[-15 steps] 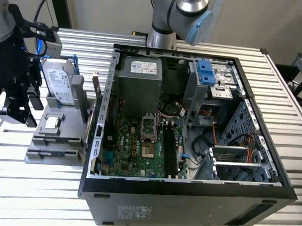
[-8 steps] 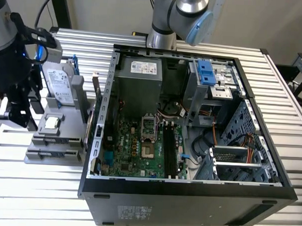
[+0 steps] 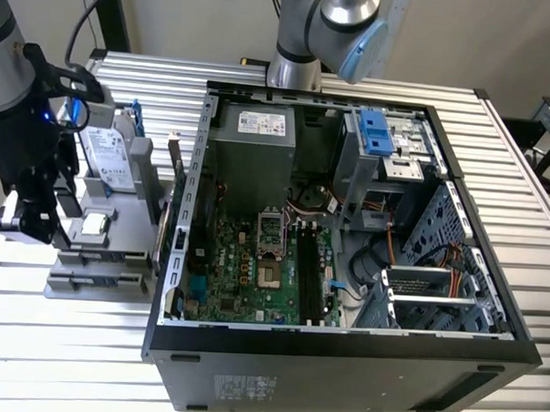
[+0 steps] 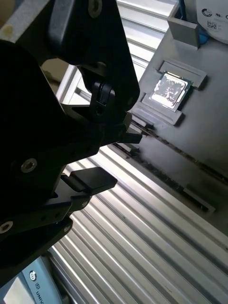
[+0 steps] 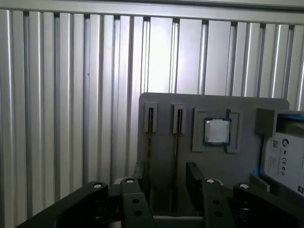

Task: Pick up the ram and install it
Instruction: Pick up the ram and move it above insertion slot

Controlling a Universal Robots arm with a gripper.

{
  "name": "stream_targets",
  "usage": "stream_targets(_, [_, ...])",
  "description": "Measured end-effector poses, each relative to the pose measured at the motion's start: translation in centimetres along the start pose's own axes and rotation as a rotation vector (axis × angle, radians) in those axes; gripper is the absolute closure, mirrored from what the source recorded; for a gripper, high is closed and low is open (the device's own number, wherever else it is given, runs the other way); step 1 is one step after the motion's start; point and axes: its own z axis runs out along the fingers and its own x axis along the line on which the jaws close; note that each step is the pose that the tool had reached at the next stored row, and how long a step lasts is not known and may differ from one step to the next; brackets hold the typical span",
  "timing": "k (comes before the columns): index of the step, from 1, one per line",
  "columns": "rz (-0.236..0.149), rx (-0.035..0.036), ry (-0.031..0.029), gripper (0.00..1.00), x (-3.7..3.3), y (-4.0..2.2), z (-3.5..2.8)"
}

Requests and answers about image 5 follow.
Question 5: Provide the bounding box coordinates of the silver CPU chip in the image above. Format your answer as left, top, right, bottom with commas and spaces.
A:
204, 117, 231, 148

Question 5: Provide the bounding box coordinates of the hard disk in blue carrier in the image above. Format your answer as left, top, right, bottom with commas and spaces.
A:
253, 111, 304, 198

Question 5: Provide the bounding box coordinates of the grey parts rack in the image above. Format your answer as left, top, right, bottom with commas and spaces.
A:
138, 92, 304, 217

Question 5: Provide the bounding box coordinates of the RAM stick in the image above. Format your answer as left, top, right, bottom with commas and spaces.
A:
175, 109, 183, 214

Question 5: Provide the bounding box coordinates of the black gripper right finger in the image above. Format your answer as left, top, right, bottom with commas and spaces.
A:
186, 162, 304, 228

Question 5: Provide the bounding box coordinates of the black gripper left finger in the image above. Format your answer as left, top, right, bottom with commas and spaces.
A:
14, 162, 155, 228

